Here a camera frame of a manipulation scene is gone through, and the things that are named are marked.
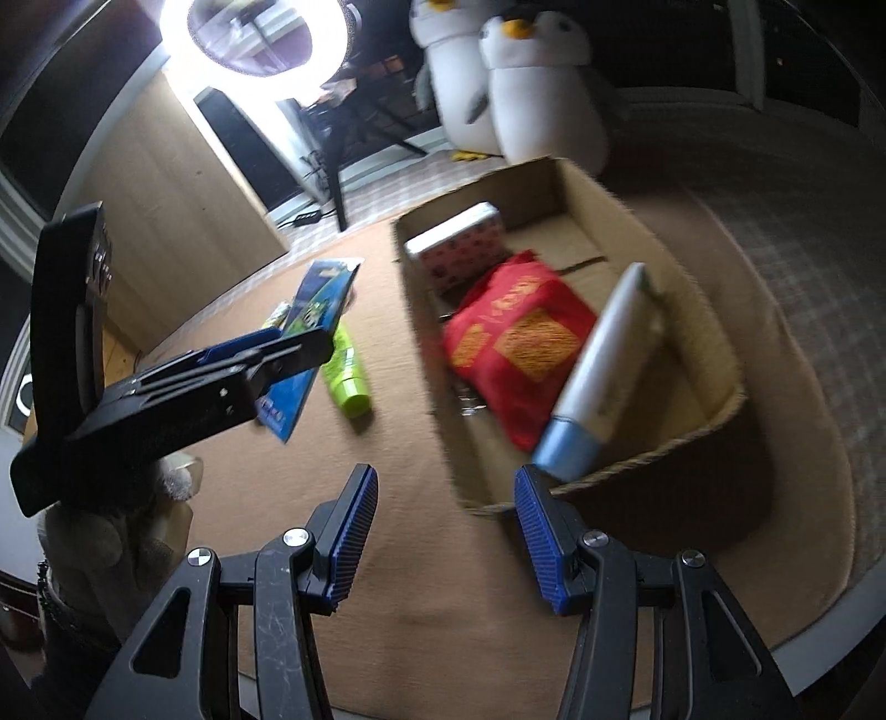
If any green tube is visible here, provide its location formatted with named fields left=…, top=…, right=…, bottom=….
left=320, top=322, right=373, bottom=418

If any light wooden board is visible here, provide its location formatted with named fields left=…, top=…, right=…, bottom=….
left=97, top=62, right=292, bottom=354

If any checked bed sheet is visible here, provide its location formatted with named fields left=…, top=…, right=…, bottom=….
left=277, top=90, right=886, bottom=555

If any white tube blue cap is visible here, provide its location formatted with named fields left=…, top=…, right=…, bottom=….
left=532, top=261, right=669, bottom=484

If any small penguin plush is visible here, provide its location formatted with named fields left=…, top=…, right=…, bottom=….
left=477, top=10, right=610, bottom=174

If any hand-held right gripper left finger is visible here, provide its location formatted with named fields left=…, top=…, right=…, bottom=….
left=86, top=462, right=380, bottom=720

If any person's left hand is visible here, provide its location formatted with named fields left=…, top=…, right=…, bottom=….
left=38, top=453, right=205, bottom=624

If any black tripod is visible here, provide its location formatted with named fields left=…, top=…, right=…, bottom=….
left=297, top=76, right=430, bottom=233

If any person's left forearm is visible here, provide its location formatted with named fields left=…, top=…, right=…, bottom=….
left=0, top=560, right=132, bottom=720

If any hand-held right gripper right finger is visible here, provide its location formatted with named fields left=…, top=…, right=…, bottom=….
left=513, top=464, right=797, bottom=720

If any large penguin plush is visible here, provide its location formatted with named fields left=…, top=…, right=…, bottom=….
left=408, top=0, right=513, bottom=163

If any pine wood headboard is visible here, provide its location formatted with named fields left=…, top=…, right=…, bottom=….
left=100, top=325, right=143, bottom=392

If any red printed bag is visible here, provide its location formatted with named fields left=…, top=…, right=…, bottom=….
left=443, top=250, right=600, bottom=451

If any white ring light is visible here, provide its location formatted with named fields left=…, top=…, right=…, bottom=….
left=158, top=0, right=364, bottom=105

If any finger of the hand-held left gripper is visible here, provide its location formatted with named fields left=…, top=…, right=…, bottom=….
left=138, top=331, right=281, bottom=389
left=239, top=325, right=334, bottom=416

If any cardboard box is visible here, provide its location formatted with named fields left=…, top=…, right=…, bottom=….
left=391, top=156, right=750, bottom=520

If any patterned tissue pack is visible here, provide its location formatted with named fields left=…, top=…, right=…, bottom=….
left=403, top=202, right=509, bottom=299

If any blue packet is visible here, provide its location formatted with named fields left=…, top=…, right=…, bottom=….
left=255, top=258, right=364, bottom=444

